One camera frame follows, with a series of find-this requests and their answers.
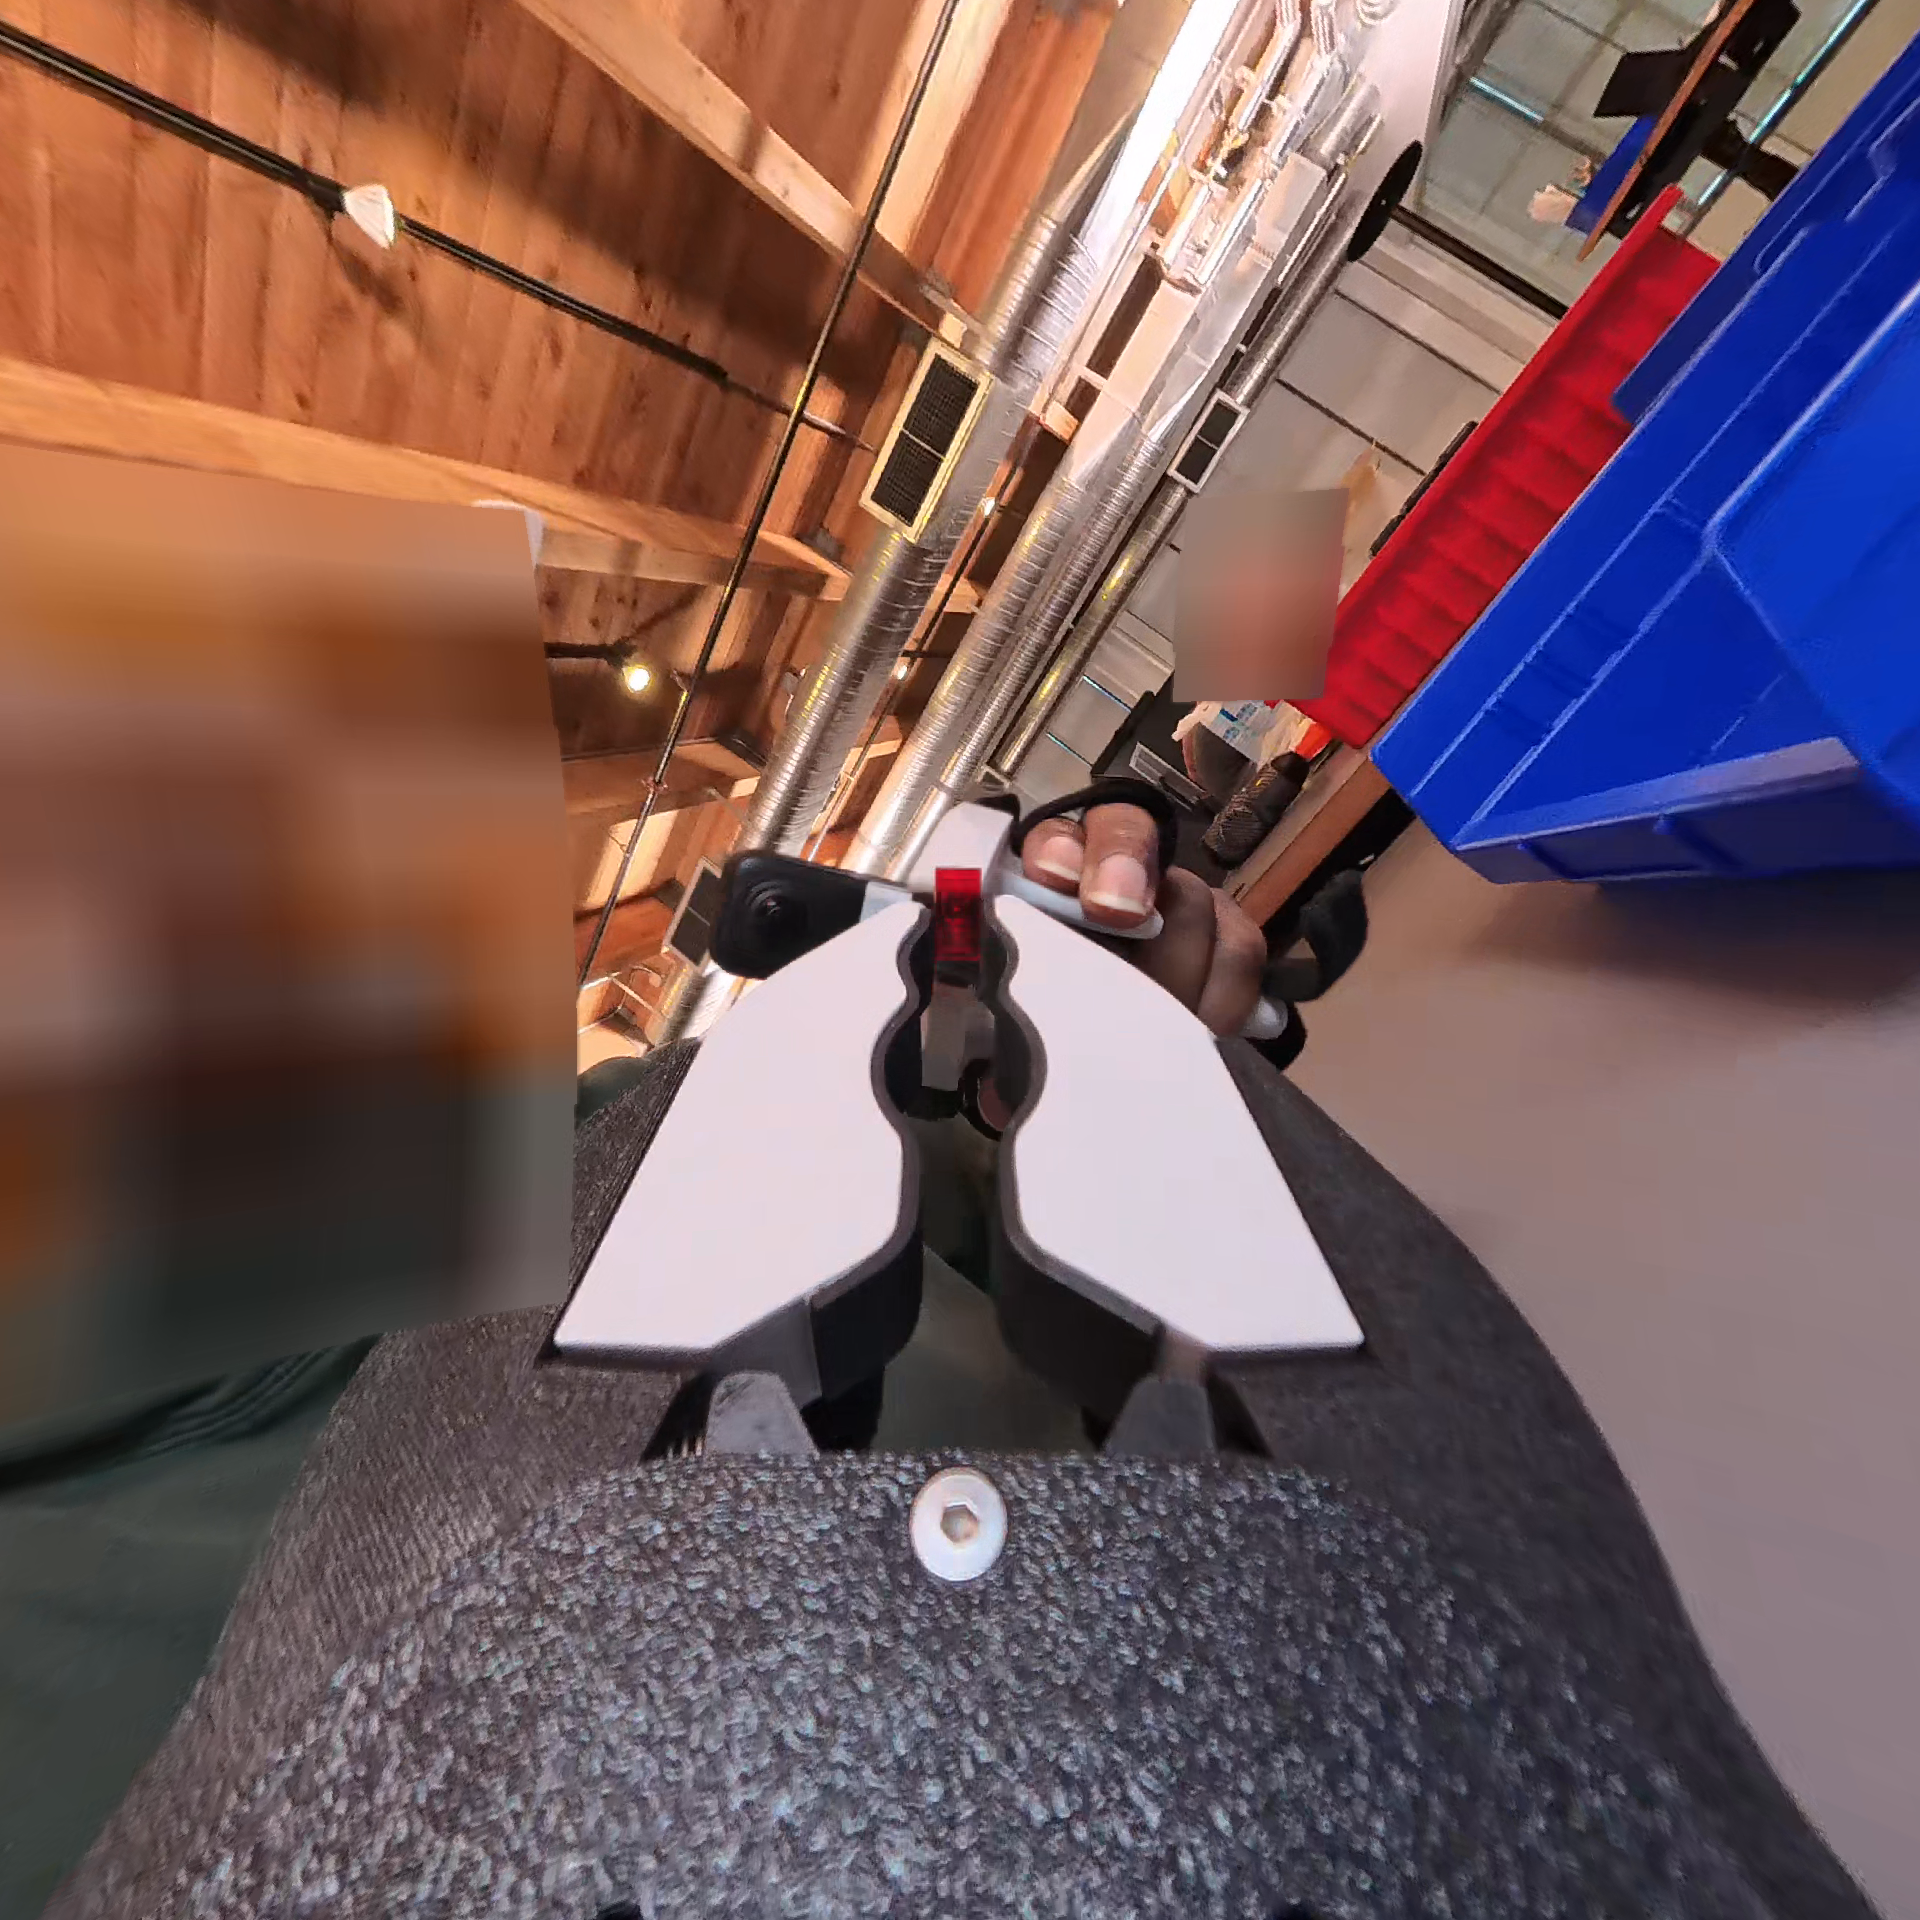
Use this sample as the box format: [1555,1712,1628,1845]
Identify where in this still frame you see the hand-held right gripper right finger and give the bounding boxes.
[985,896,1368,1383]

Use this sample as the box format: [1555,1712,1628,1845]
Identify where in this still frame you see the wooden background table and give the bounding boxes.
[1232,745,1398,917]

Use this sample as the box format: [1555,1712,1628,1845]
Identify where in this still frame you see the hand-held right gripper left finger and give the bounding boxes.
[555,900,938,1376]

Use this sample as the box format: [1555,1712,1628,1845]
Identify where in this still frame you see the person's torso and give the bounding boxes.
[0,1334,407,1920]

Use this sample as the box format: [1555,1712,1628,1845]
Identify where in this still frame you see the large blue plastic bin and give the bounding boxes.
[1376,31,1920,879]

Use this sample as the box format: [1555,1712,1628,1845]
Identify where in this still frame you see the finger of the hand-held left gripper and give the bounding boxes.
[872,805,1023,903]

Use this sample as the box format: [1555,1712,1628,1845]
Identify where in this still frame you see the red plastic bin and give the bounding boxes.
[1306,188,1728,751]

